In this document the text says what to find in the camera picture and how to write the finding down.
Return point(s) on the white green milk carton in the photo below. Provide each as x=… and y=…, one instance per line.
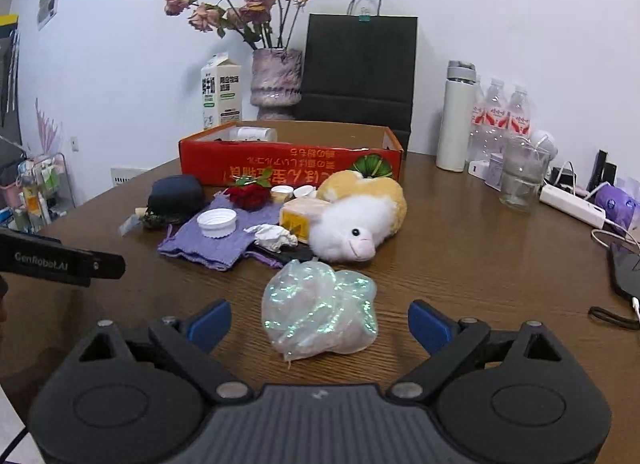
x=221, y=91

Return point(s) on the white thermos bottle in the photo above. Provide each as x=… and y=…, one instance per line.
x=455, y=124

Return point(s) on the red artificial rose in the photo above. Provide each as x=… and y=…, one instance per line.
x=250, y=193

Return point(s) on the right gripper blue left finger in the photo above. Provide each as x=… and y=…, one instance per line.
x=198, y=334

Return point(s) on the wire storage rack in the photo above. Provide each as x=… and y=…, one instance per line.
x=35, y=192

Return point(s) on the purple marbled vase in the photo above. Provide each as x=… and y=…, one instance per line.
x=276, y=85

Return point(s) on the white patterned small box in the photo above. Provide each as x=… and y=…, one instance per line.
x=493, y=174

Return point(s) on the purple round gadget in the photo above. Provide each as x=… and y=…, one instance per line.
x=619, y=206

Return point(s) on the water bottle red label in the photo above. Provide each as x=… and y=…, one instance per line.
x=518, y=114
x=489, y=122

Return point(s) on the black paper bag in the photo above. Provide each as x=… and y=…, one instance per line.
x=360, y=73

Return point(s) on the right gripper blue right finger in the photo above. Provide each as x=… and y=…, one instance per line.
x=433, y=330

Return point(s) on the white paper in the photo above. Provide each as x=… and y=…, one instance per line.
x=272, y=237

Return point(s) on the purple knitted cloth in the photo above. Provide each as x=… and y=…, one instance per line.
x=217, y=254

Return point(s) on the red cardboard box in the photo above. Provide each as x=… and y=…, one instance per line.
x=306, y=152

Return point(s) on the white usb charger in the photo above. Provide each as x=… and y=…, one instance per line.
x=478, y=169

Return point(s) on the white translucent plastic box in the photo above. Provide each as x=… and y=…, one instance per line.
x=255, y=134

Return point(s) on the dark blue zipper pouch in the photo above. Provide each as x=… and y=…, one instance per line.
x=175, y=200

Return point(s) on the white and tan plush toy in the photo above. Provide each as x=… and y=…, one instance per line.
x=361, y=214

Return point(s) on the white power strip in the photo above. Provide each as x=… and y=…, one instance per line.
x=573, y=206

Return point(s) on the white ribbed jar lid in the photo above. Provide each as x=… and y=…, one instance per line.
x=217, y=223

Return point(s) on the clear drinking glass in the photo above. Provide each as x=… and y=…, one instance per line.
x=523, y=170

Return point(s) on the small white cup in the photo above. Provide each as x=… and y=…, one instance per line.
x=280, y=194

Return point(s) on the white wall heater panel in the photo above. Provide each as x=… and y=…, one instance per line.
x=121, y=175

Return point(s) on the dried pink flowers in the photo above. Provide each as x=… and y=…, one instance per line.
x=262, y=24

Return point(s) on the iridescent plastic bag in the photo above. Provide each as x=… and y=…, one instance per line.
x=308, y=308

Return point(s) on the yellow white charger box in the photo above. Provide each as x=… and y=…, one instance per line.
x=298, y=214

